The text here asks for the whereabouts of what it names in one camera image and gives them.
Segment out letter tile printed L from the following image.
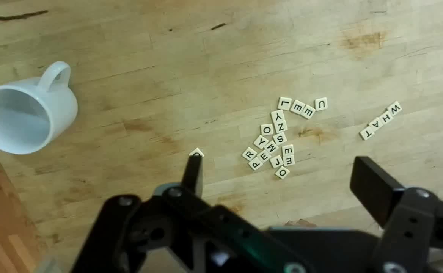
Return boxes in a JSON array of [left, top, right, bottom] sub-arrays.
[[276, 96, 295, 113]]

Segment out letter tile printed Y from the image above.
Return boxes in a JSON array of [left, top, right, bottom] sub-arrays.
[[252, 134, 270, 150], [270, 110, 287, 125]]

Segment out letter tile printed E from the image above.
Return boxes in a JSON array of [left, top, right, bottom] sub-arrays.
[[301, 103, 317, 122], [257, 149, 273, 164], [290, 99, 308, 116], [281, 143, 296, 160]]

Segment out letter tile printed S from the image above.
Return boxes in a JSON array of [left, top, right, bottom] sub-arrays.
[[272, 131, 289, 147]]

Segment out letter tile printed W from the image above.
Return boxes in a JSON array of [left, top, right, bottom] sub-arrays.
[[386, 100, 404, 117]]

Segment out letter tile printed R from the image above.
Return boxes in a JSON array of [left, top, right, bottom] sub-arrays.
[[242, 146, 258, 163]]

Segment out letter tile printed A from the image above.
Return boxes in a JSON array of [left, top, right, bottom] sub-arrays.
[[367, 119, 386, 134]]

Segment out letter tile printed P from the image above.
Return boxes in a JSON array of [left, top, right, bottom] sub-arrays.
[[248, 157, 266, 173]]

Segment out white ceramic mug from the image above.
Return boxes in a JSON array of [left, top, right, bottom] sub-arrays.
[[0, 59, 79, 157]]

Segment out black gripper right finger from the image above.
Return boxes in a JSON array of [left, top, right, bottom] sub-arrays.
[[349, 155, 443, 273]]

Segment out letter tile printed C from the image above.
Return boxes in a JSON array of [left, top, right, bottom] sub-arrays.
[[314, 96, 330, 113]]

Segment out letter tile printed N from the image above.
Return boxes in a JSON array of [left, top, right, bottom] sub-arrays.
[[273, 119, 290, 134]]

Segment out letter tile printed T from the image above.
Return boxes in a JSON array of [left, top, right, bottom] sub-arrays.
[[358, 126, 375, 143]]

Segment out letter tile printed H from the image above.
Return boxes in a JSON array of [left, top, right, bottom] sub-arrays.
[[377, 110, 395, 126]]

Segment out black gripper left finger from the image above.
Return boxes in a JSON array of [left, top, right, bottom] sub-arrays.
[[72, 153, 264, 273]]

